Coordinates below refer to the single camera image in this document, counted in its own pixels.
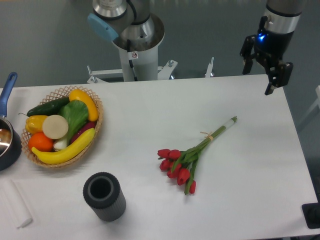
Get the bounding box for yellow bell pepper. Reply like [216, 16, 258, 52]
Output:
[25, 115, 48, 135]

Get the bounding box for green cucumber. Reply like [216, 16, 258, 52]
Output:
[19, 97, 70, 117]

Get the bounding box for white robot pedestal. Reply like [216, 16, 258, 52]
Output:
[113, 13, 165, 82]

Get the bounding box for dark grey ribbed vase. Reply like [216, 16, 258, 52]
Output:
[82, 172, 127, 222]

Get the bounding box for long yellow banana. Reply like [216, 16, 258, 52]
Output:
[31, 128, 96, 165]

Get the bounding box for beige round disc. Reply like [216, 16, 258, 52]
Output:
[42, 115, 69, 140]

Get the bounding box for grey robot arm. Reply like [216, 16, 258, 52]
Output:
[87, 0, 306, 95]

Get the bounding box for blue handled saucepan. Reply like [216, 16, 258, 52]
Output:
[0, 72, 22, 171]

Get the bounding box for white furniture piece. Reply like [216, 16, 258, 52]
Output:
[296, 85, 320, 132]

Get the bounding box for red tulip bouquet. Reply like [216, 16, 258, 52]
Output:
[157, 116, 238, 195]

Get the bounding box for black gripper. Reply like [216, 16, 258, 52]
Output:
[239, 31, 293, 95]

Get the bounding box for orange fruit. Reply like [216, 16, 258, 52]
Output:
[28, 132, 54, 152]

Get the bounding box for purple eggplant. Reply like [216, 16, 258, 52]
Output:
[70, 121, 96, 144]

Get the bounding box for white folded cloth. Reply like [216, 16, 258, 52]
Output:
[1, 179, 33, 229]

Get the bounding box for black device at edge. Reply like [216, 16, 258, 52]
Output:
[301, 202, 320, 229]

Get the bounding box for yellow squash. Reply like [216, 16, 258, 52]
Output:
[69, 89, 99, 122]

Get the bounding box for green lettuce leaf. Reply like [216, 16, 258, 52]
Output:
[58, 100, 89, 144]

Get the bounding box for white metal base frame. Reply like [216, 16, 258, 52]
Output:
[87, 56, 215, 84]

